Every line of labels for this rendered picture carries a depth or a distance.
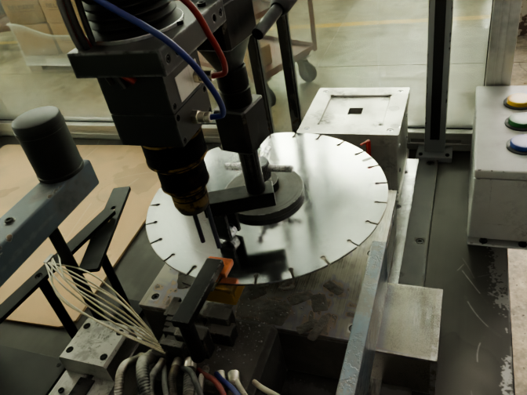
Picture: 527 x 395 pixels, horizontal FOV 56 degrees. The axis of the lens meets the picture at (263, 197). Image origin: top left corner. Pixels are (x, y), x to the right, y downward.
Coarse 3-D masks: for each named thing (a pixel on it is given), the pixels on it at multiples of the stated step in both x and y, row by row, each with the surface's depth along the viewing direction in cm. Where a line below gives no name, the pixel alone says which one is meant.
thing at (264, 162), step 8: (264, 152) 68; (264, 160) 65; (224, 168) 67; (232, 168) 67; (240, 168) 66; (264, 168) 65; (272, 168) 65; (280, 168) 64; (288, 168) 64; (264, 176) 65
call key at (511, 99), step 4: (508, 96) 87; (512, 96) 87; (516, 96) 86; (520, 96) 86; (524, 96) 86; (508, 100) 86; (512, 100) 86; (516, 100) 85; (520, 100) 85; (524, 100) 85; (512, 104) 85; (516, 104) 85; (520, 104) 85; (524, 104) 84
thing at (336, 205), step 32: (224, 160) 77; (288, 160) 74; (320, 160) 73; (352, 160) 72; (160, 192) 73; (320, 192) 67; (352, 192) 66; (384, 192) 65; (160, 224) 67; (192, 224) 66; (256, 224) 64; (288, 224) 63; (320, 224) 62; (352, 224) 61; (160, 256) 62; (192, 256) 61; (224, 256) 60; (256, 256) 59; (288, 256) 58; (320, 256) 57
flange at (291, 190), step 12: (240, 180) 70; (276, 180) 66; (288, 180) 68; (300, 180) 68; (276, 192) 66; (288, 192) 66; (300, 192) 66; (276, 204) 65; (288, 204) 64; (240, 216) 65; (252, 216) 64; (264, 216) 64; (276, 216) 64
